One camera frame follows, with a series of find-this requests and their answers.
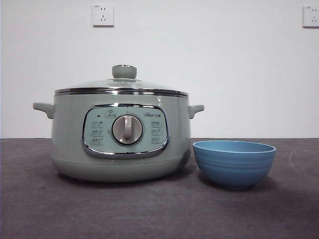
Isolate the glass lid with green knob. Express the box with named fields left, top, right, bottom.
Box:
left=54, top=64, right=189, bottom=97

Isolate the pale green electric steamer pot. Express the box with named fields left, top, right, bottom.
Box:
left=32, top=92, right=205, bottom=183

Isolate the blue ribbed bowl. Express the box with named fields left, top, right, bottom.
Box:
left=193, top=140, right=277, bottom=191

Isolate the white wall socket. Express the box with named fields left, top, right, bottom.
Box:
left=303, top=5, right=319, bottom=28
left=93, top=3, right=115, bottom=27

